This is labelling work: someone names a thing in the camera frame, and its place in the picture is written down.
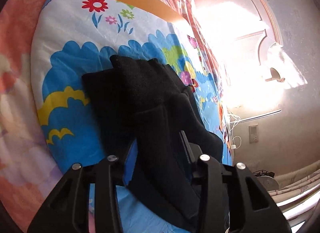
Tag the colourful cartoon bed sheet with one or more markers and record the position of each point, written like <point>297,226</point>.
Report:
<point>122,88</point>

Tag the wall socket plate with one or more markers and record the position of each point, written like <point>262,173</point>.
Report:
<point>253,133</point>

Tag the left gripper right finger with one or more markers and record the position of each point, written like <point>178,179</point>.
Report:
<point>232,199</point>

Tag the white charger with cable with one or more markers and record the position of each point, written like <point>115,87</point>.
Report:
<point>233,121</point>

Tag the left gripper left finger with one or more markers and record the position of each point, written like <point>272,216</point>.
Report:
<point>66,209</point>

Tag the pink floral quilt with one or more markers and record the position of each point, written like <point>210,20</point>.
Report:
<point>15,97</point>

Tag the silver fan lamp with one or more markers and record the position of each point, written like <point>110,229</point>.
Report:
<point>266,178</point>

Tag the white bed headboard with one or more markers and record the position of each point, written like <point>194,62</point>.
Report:
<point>240,32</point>

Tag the black pants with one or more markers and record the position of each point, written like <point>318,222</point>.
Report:
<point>145,102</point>

